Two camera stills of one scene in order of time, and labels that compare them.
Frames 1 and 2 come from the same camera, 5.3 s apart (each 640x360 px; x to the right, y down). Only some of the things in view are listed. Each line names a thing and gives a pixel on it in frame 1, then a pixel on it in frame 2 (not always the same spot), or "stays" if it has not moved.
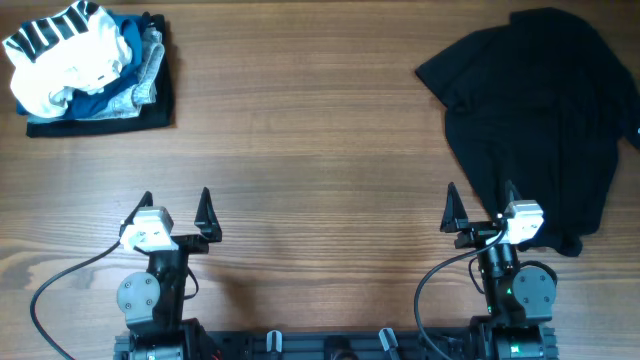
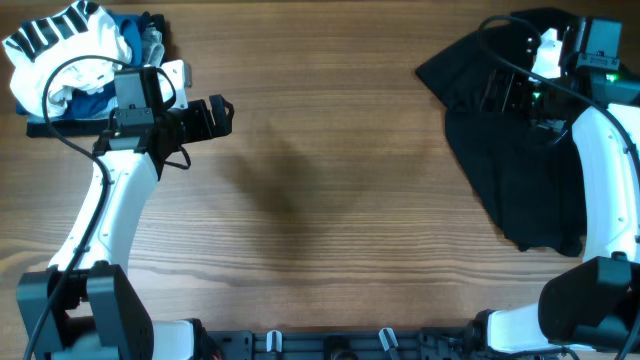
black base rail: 332,344 stays
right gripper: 456,220 → 516,83
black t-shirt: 542,102 stays
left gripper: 204,220 → 203,129
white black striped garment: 52,56 stays
